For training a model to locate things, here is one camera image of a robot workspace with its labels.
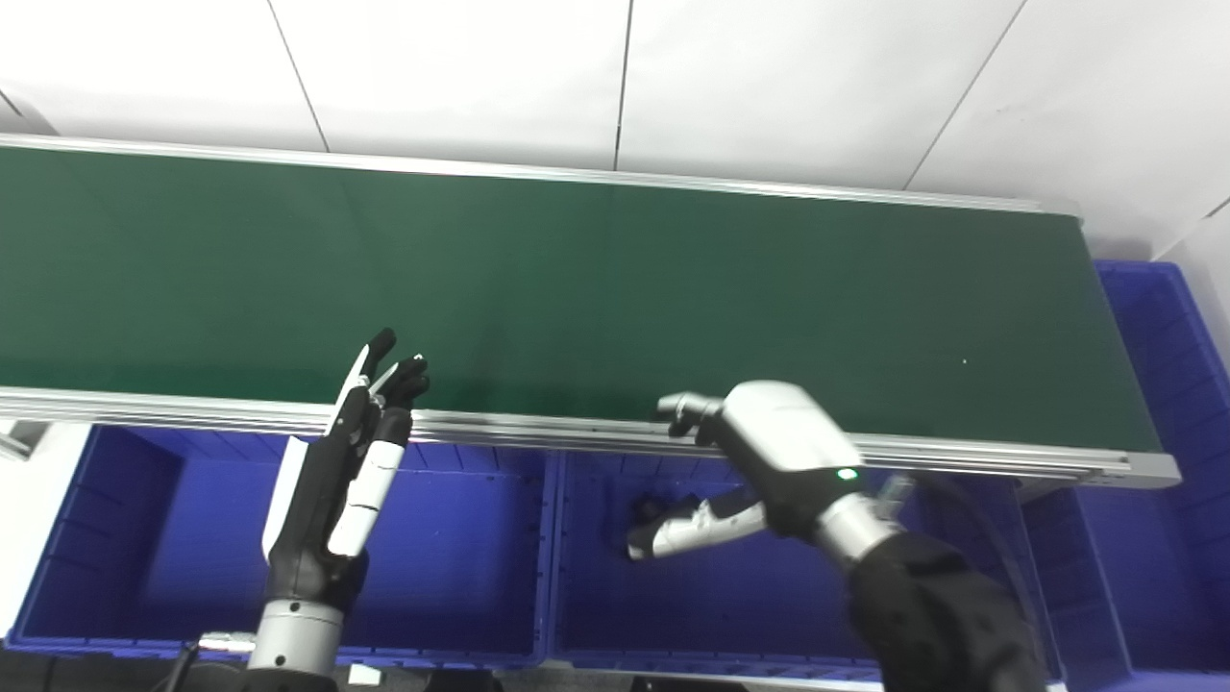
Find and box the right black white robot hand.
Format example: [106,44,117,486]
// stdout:
[626,380,866,564]

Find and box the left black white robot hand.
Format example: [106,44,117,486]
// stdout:
[260,327,432,609]

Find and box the blue plastic bin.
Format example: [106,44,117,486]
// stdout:
[546,451,1070,685]
[1017,259,1230,692]
[4,424,560,671]

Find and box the green conveyor belt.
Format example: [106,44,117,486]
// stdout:
[0,134,1182,490]

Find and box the grey conveyor support leg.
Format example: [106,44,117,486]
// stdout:
[0,419,51,464]

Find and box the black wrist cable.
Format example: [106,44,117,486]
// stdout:
[918,478,1037,616]

